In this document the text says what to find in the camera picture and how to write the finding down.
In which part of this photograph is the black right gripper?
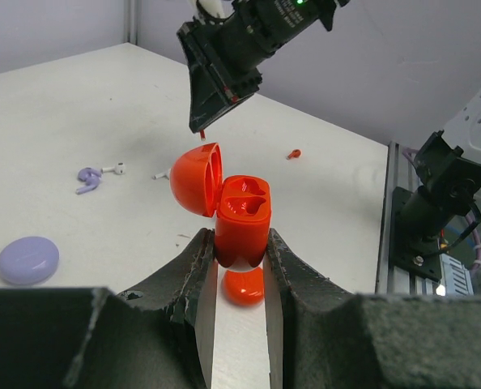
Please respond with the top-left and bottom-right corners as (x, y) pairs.
(177, 1), (338, 134)

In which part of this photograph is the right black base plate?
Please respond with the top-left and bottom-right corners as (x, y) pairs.
(389, 186), (446, 283)

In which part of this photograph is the purple earbud pair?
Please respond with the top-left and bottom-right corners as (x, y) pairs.
(75, 167), (102, 195)

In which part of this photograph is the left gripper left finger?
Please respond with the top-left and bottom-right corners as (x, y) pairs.
(0, 229), (218, 388)

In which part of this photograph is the white earbud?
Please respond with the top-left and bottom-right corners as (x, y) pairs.
(152, 169), (171, 180)
(100, 162), (126, 175)

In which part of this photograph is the white earbud upper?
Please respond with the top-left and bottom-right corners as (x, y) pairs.
(100, 162), (126, 175)

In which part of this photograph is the purple earbud case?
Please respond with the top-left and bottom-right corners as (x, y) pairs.
(0, 236), (60, 285)

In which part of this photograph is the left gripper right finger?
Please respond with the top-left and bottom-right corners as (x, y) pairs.
(263, 230), (481, 388)

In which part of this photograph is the orange earbud case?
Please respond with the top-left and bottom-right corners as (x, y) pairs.
(223, 267), (265, 306)
(169, 143), (272, 272)

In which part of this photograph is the aluminium mounting rail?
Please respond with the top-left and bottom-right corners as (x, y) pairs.
(375, 142), (438, 296)

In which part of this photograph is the white earbud lower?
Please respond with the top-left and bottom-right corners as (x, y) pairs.
(152, 169), (171, 180)

